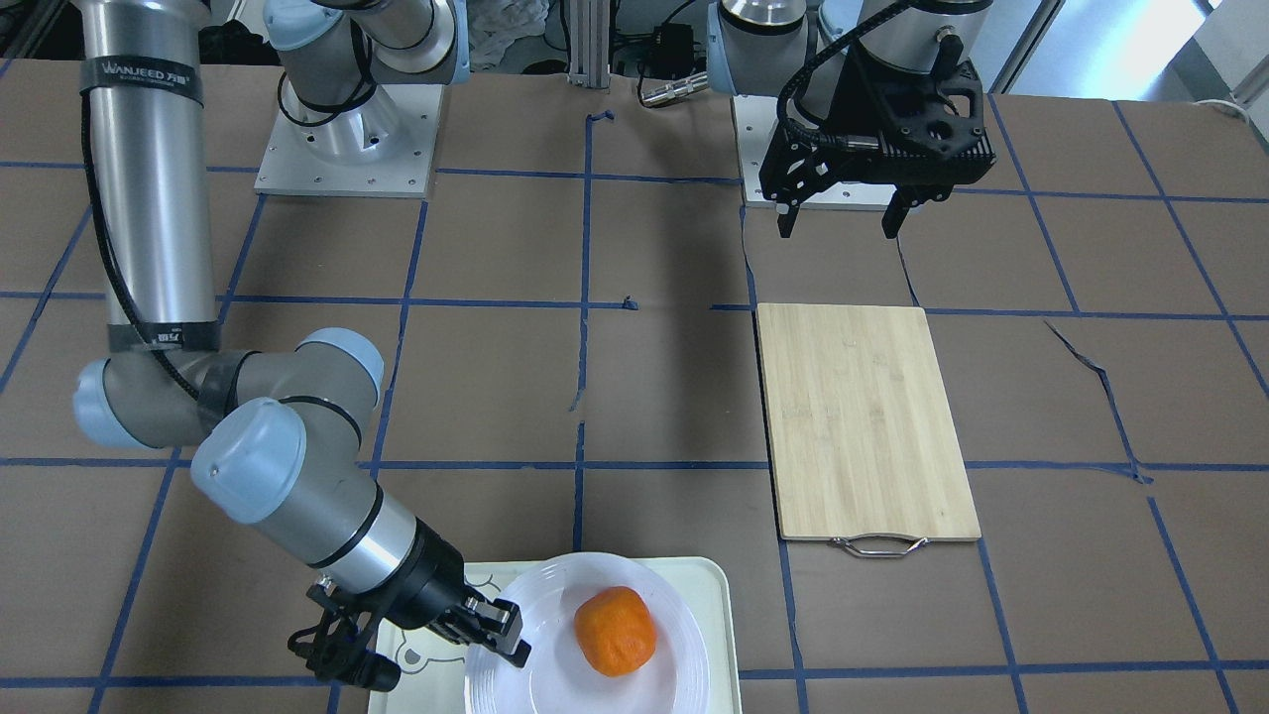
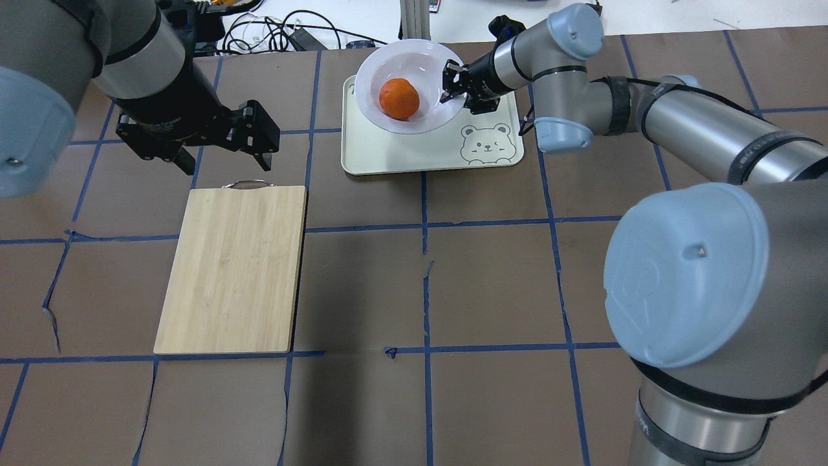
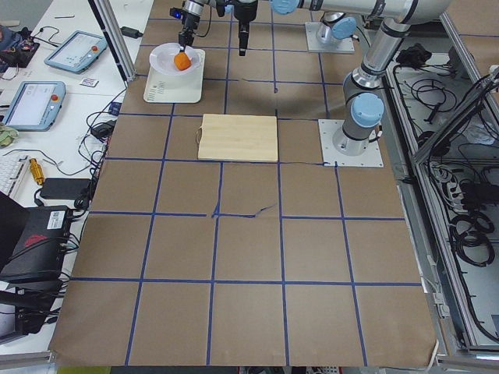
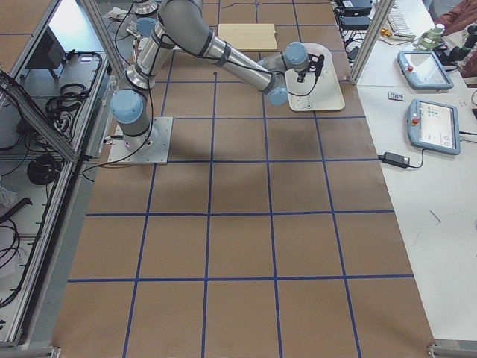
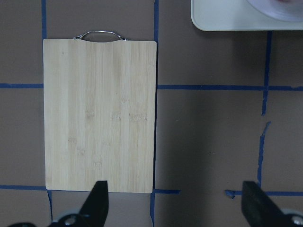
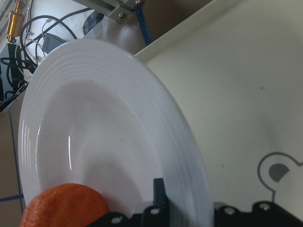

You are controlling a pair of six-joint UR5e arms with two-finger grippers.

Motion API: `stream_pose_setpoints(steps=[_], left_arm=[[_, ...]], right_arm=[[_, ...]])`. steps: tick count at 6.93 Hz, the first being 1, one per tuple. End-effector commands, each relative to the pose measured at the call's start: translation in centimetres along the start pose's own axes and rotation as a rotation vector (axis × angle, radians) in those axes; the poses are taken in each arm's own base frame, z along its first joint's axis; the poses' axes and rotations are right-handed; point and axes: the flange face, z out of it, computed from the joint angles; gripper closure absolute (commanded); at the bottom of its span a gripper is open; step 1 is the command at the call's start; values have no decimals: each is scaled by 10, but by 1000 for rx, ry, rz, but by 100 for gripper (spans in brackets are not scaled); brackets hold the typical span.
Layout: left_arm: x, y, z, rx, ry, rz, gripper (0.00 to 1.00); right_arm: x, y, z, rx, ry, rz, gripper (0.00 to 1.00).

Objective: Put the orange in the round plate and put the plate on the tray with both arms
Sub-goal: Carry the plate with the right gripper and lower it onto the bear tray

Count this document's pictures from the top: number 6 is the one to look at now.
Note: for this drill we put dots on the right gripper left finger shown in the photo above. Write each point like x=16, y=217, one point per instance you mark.
x=155, y=215

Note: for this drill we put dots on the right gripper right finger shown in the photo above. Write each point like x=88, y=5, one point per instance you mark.
x=262, y=214

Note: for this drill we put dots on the orange fruit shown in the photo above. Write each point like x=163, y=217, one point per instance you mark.
x=66, y=205

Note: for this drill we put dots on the white round plate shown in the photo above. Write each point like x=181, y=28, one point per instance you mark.
x=95, y=115

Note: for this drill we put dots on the cream bear tray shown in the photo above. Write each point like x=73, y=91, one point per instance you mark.
x=235, y=68

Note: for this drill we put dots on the black power adapter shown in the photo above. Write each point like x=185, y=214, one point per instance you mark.
x=51, y=42

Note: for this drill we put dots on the gold cylinder tool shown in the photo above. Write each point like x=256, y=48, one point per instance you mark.
x=15, y=23

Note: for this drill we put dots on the aluminium frame post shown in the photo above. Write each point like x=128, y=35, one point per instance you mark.
x=114, y=9

